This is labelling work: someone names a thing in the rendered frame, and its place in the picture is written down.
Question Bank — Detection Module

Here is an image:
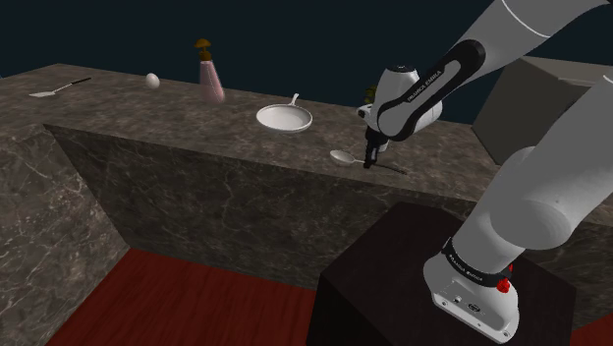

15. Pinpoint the white frying pan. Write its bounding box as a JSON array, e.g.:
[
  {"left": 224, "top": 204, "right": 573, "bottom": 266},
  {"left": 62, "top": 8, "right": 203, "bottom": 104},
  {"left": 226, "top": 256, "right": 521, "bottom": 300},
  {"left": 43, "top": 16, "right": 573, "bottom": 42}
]
[{"left": 255, "top": 92, "right": 314, "bottom": 135}]

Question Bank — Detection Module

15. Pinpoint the dark robot stand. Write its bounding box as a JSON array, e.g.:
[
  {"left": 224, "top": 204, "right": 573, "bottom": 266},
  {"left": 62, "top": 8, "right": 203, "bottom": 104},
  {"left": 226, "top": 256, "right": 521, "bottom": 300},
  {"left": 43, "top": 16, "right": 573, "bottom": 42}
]
[{"left": 306, "top": 201, "right": 578, "bottom": 346}]

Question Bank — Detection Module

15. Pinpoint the silver spatula with black handle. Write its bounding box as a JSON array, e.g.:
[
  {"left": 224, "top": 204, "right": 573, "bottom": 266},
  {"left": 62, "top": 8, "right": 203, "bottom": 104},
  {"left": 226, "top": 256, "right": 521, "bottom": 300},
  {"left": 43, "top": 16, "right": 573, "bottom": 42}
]
[{"left": 28, "top": 77, "right": 92, "bottom": 99}]

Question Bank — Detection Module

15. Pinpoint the grey box appliance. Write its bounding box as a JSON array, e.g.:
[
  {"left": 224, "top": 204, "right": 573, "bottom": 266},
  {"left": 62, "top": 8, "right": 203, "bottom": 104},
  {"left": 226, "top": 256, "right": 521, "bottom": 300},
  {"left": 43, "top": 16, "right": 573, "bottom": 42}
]
[{"left": 471, "top": 55, "right": 613, "bottom": 167}]

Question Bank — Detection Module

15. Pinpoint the pink soap dispenser bottle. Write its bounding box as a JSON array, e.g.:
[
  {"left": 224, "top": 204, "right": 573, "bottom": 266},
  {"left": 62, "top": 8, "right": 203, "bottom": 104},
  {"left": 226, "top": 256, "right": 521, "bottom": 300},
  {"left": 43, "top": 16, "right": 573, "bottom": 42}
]
[{"left": 194, "top": 37, "right": 226, "bottom": 104}]

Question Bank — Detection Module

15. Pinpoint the silver spoon with dark handle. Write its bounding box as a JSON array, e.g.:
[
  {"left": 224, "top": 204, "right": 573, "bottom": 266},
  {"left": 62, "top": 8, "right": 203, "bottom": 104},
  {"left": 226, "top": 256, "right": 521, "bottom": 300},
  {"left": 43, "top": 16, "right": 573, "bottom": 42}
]
[{"left": 329, "top": 148, "right": 409, "bottom": 176}]

